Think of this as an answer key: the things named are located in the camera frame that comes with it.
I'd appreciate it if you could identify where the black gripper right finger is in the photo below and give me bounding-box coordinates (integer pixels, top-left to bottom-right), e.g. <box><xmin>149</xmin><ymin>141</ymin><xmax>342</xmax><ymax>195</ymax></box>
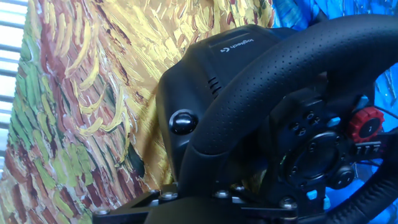
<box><xmin>213</xmin><ymin>183</ymin><xmax>299</xmax><ymax>224</ymax></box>

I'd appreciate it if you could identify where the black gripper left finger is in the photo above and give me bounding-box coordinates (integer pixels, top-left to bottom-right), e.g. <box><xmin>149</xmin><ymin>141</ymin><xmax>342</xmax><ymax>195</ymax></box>
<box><xmin>92</xmin><ymin>182</ymin><xmax>180</xmax><ymax>224</ymax></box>

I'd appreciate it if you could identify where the black racing steering wheel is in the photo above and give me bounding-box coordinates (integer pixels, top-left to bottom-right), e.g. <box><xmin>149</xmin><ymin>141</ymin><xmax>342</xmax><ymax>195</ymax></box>
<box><xmin>177</xmin><ymin>14</ymin><xmax>398</xmax><ymax>224</ymax></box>

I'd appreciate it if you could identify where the black wheel base housing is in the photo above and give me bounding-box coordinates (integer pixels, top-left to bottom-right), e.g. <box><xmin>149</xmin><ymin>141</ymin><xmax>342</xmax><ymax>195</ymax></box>
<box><xmin>155</xmin><ymin>24</ymin><xmax>296</xmax><ymax>183</ymax></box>

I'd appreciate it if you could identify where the Van Gogh print cloth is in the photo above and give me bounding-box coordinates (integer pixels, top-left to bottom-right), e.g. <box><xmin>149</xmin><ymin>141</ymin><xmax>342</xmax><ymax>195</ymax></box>
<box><xmin>0</xmin><ymin>0</ymin><xmax>398</xmax><ymax>224</ymax></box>

